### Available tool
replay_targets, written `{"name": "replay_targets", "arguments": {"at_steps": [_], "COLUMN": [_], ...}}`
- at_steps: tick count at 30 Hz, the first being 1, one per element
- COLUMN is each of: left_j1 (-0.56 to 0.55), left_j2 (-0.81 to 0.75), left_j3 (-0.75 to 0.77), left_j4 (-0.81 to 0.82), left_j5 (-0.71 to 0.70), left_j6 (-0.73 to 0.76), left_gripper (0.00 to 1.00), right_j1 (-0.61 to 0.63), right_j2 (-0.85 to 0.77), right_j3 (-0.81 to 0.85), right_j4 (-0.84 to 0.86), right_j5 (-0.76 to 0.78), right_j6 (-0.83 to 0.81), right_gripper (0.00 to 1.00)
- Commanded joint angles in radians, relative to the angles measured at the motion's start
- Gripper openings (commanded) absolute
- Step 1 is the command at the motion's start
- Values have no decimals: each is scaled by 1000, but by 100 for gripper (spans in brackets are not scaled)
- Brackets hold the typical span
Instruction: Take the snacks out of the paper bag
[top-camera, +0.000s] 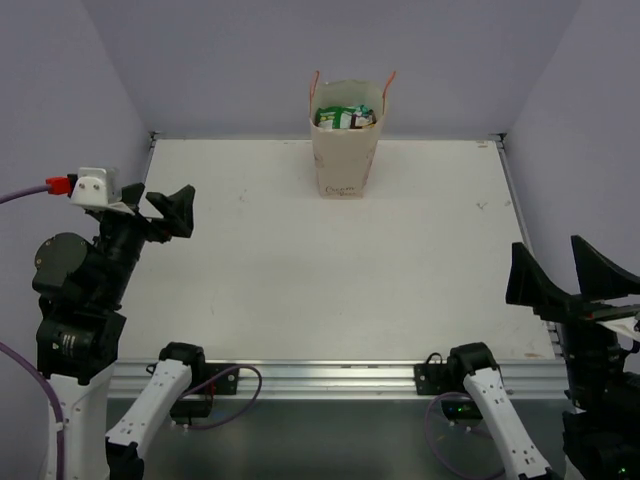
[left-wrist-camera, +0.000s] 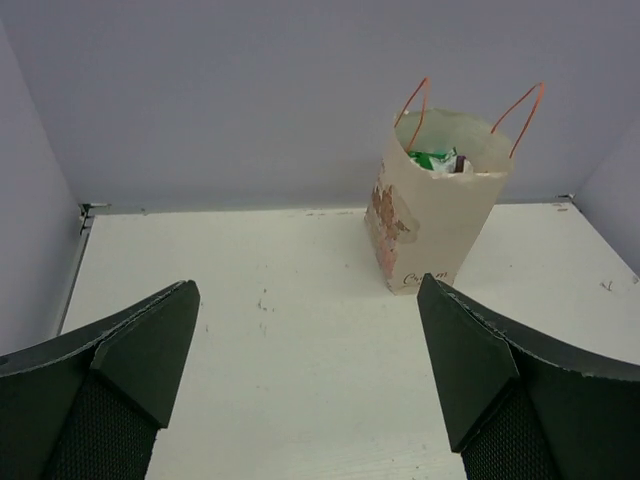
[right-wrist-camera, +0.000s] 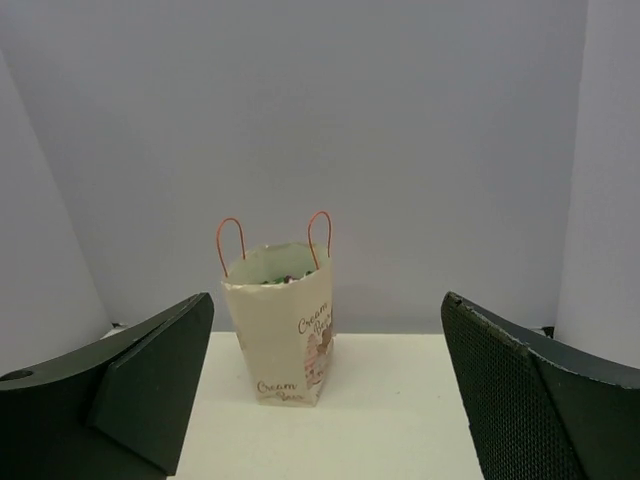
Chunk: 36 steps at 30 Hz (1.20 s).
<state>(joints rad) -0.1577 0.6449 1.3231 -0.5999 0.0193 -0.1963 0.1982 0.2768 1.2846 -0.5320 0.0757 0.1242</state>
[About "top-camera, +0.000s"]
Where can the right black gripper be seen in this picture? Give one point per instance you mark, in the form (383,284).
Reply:
(601,279)

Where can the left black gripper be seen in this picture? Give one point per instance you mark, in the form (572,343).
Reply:
(147,226)

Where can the green snack pouch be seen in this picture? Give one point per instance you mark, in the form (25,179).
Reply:
(334,117)

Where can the beige paper bag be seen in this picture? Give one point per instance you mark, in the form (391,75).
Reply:
(343,158)

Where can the brown chocolate bar wrapper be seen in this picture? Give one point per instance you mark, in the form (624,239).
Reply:
(362,119)

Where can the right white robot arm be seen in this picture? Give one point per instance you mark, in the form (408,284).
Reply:
(601,436)

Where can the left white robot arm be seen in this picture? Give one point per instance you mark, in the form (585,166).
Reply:
(81,284)

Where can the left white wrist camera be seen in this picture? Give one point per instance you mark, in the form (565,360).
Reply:
(96,188)

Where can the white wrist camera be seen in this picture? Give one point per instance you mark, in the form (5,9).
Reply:
(96,188)
(627,327)

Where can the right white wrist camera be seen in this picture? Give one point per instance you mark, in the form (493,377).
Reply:
(627,327)

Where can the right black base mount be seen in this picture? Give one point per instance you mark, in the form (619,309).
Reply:
(432,378)

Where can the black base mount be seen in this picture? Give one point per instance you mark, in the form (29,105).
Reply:
(432,378)
(199,400)

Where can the aluminium front rail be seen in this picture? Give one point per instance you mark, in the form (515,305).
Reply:
(394,380)

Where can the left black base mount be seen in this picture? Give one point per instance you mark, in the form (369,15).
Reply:
(199,400)

